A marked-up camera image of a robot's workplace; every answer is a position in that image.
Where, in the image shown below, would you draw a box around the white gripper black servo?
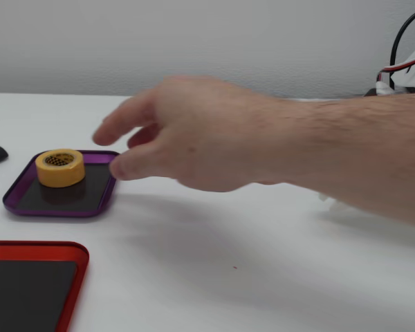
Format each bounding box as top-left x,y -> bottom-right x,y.
364,81 -> 396,98

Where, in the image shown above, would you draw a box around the yellow masking tape roll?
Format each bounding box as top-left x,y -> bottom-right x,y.
35,148 -> 86,189

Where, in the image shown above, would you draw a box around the bare human forearm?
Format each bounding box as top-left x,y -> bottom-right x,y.
290,90 -> 415,229

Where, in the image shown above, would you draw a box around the bare human hand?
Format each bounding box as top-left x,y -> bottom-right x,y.
91,75 -> 306,194

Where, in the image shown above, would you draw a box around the purple metal tray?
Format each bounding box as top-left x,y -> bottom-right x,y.
2,149 -> 121,218

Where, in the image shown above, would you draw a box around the red metal tray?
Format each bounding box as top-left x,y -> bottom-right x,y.
0,240 -> 91,332

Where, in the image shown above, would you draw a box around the red white black servo wires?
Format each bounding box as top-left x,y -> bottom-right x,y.
376,53 -> 415,86

